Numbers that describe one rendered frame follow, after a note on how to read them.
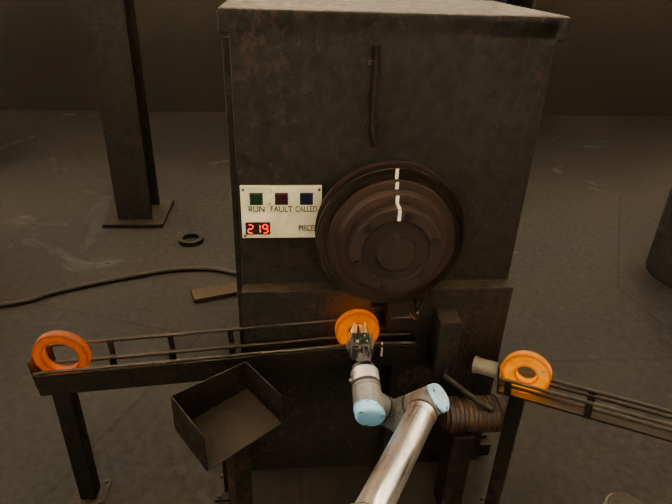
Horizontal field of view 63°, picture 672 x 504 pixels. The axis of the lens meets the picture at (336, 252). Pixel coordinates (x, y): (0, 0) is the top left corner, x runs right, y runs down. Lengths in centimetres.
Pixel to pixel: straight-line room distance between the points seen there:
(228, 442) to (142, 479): 82
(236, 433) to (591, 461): 161
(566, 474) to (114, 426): 198
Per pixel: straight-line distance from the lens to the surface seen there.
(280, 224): 182
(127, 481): 255
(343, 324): 191
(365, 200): 164
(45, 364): 214
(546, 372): 193
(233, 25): 168
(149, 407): 283
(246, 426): 181
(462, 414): 203
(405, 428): 158
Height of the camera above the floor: 188
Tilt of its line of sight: 28 degrees down
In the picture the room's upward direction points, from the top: 2 degrees clockwise
